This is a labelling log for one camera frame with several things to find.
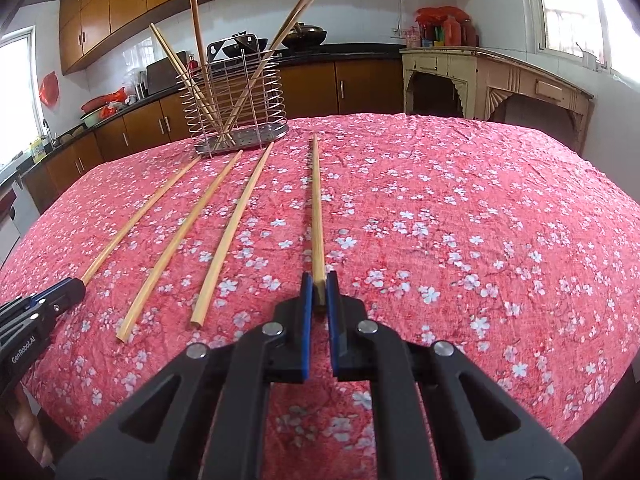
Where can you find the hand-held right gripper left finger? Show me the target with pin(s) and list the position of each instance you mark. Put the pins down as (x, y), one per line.
(306, 340)

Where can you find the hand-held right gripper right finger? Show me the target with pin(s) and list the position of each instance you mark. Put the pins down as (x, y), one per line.
(334, 345)

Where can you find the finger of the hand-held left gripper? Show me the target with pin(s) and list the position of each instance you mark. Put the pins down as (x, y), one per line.
(70, 296)
(20, 305)

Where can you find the person's left hand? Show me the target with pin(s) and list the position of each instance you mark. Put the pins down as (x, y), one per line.
(31, 425)

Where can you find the white appliance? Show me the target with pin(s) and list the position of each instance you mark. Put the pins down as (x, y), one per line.
(9, 220)

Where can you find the yellow detergent bottle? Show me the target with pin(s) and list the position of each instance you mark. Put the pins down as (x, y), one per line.
(39, 149)

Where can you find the red floral tablecloth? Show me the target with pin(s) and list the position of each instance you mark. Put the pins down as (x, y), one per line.
(450, 235)

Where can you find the metal faucet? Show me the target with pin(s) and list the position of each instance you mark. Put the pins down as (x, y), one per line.
(48, 132)

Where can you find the red basin with bags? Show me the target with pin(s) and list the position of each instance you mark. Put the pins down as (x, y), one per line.
(97, 112)

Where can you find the small sliding window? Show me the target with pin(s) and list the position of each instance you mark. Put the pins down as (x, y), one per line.
(15, 100)

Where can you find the hanging red plastic bag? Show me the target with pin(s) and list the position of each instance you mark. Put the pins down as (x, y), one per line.
(50, 89)

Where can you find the white plastic bag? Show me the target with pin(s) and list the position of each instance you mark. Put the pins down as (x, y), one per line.
(131, 77)

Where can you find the dark wooden cutting board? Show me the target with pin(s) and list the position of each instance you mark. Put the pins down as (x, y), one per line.
(160, 77)

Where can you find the red bottle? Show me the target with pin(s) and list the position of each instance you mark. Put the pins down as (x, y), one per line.
(191, 62)

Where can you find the black wok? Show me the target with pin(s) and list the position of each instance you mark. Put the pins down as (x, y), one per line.
(232, 51)

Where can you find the black kitchen countertop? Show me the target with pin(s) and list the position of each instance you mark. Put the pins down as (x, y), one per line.
(360, 50)

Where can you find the black pot with lid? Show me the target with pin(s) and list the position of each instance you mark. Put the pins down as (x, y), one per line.
(310, 35)

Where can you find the cream wooden side table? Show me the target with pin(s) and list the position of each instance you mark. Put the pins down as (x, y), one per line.
(470, 67)

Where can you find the pink packet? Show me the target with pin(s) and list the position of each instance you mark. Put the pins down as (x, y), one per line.
(413, 37)

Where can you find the small colourful boxes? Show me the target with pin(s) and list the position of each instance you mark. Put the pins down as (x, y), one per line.
(432, 37)

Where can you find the orange red thermos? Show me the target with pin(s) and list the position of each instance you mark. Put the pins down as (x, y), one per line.
(451, 31)

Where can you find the dark red thermos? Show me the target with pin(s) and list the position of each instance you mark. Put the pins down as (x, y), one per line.
(469, 32)

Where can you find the crumpled red plastic bag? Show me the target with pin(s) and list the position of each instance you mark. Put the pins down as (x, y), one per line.
(440, 14)

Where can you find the white cup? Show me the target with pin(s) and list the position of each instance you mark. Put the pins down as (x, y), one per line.
(589, 59)

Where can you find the large barred window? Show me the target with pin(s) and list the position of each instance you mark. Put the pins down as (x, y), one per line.
(585, 10)

